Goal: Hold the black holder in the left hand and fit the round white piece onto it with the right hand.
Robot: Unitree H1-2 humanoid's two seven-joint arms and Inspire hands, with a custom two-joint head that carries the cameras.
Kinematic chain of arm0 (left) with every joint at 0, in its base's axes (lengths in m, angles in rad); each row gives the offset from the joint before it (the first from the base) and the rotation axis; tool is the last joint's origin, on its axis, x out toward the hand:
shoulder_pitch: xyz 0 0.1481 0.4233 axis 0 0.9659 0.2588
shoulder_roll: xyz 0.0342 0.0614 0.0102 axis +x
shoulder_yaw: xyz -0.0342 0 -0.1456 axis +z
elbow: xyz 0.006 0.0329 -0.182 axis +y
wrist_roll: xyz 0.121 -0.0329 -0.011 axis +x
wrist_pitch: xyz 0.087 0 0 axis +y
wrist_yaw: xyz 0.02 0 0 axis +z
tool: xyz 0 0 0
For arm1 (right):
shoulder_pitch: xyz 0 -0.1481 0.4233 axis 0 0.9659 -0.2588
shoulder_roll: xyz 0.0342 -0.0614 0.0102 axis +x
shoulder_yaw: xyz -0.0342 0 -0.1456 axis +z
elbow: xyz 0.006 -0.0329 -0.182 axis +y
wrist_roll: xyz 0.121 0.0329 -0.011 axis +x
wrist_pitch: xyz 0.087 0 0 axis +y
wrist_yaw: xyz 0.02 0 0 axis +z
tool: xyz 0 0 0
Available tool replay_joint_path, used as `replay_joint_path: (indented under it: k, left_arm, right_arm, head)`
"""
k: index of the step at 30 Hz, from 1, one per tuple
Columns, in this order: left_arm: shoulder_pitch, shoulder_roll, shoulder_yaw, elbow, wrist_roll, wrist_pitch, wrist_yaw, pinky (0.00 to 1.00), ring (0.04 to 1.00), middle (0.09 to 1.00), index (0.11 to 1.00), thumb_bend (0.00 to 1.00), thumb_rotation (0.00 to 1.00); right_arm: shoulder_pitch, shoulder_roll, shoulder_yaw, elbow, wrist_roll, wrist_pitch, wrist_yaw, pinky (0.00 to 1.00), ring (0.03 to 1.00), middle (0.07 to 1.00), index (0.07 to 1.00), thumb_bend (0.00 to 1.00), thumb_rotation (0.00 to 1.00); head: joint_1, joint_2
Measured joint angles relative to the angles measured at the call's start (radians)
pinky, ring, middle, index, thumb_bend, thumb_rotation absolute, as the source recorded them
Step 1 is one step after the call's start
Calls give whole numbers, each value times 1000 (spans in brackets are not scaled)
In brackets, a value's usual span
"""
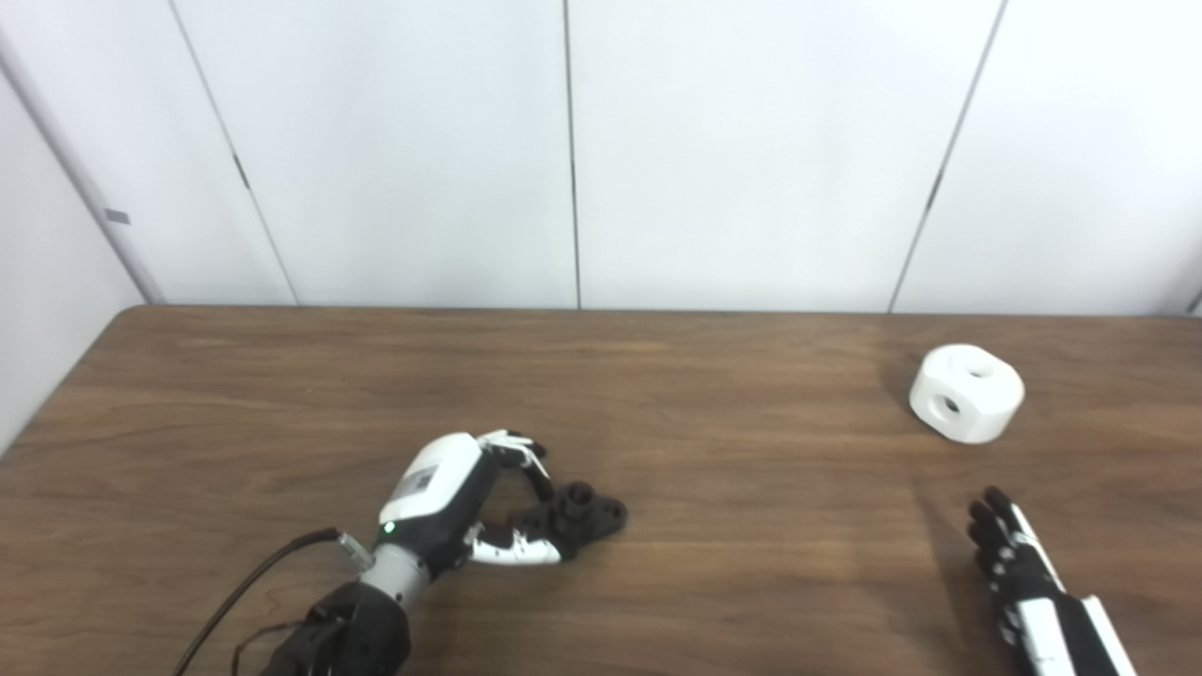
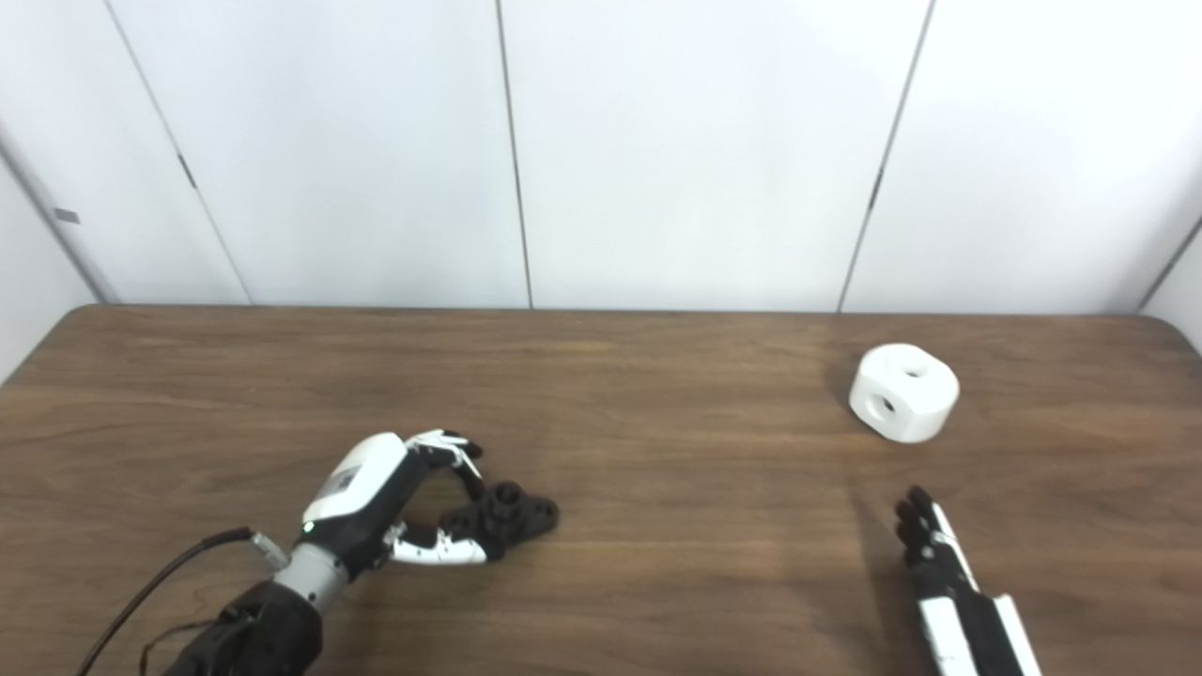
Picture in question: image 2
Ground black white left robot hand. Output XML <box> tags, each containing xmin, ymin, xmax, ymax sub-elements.
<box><xmin>300</xmin><ymin>429</ymin><xmax>489</xmax><ymax>580</ymax></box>

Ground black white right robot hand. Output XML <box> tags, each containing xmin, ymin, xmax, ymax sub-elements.
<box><xmin>894</xmin><ymin>485</ymin><xmax>1043</xmax><ymax>676</ymax></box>

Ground black flanged holder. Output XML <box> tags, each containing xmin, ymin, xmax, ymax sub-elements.
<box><xmin>439</xmin><ymin>482</ymin><xmax>561</xmax><ymax>562</ymax></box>

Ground round white piece with holes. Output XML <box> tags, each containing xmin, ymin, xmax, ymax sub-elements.
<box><xmin>848</xmin><ymin>343</ymin><xmax>961</xmax><ymax>444</ymax></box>

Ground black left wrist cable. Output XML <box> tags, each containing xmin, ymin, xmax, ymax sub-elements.
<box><xmin>75</xmin><ymin>528</ymin><xmax>290</xmax><ymax>676</ymax></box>

